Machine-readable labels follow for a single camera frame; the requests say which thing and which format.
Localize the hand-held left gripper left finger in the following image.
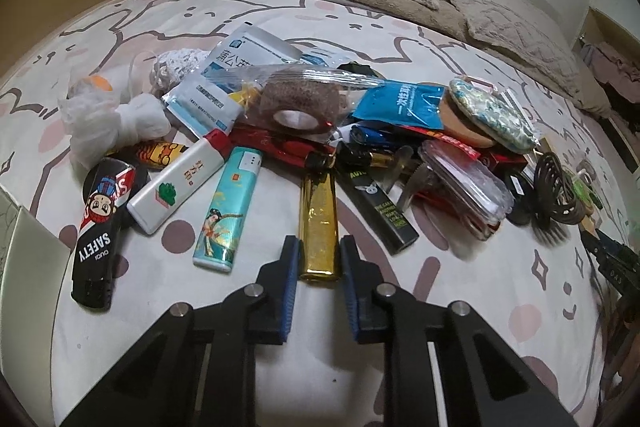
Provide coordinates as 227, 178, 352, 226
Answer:
60, 234, 303, 427

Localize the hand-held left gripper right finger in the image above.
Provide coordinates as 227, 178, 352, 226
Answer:
340, 236, 581, 427

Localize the gold metallic lighter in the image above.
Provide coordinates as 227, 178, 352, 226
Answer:
298, 169, 344, 283

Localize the white cardboard box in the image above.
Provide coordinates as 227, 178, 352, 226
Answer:
0, 184, 71, 358

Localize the green round wooden coaster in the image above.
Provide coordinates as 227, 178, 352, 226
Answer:
572, 172, 604, 208

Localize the black green-lettered lighter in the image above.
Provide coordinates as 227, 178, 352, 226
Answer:
340, 157, 420, 256

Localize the teal illustrated lighter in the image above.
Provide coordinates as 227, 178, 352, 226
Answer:
192, 147, 264, 275

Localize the red lighter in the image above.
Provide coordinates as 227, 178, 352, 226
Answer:
485, 149, 529, 168

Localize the red foil packet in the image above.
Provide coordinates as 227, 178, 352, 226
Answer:
230, 127, 336, 168

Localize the clear plastic case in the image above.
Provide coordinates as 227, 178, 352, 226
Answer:
417, 139, 516, 241

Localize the blue metallic lighter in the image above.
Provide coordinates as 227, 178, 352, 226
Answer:
350, 125, 401, 146

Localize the white red-capped lighter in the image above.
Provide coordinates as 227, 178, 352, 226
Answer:
126, 129, 231, 236

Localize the white razor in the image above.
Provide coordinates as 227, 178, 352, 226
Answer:
500, 89, 529, 120

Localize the yellow cartoon badge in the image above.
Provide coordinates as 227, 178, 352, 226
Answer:
134, 141, 189, 170

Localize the pile of pink clothes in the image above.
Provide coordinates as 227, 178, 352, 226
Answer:
585, 42, 640, 108

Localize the brown bandage roll in bag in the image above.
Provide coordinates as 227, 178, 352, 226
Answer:
240, 64, 386, 143

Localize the blue foil packet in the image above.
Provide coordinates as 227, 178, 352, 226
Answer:
352, 79, 446, 130

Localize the black cartoon lighter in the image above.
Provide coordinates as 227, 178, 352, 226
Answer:
70, 157, 137, 311

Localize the round brown wooden disc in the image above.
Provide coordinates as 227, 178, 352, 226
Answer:
437, 79, 496, 150

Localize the small white-blue medicine packet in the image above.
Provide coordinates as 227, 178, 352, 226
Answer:
162, 72, 246, 139

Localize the crumpled white plastic bag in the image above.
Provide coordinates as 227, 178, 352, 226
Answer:
57, 74, 171, 170

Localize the blue striped mask packet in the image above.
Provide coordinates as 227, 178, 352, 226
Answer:
300, 52, 346, 69

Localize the large white-blue medicine packet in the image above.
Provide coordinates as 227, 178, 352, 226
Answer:
207, 23, 304, 80

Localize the white crochet pouch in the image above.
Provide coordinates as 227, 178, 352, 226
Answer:
150, 48, 209, 90

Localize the square quilted beige pillow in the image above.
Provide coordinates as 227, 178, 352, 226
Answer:
445, 0, 584, 80

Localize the white wall cabinet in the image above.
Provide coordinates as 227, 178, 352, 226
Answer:
575, 7, 640, 158

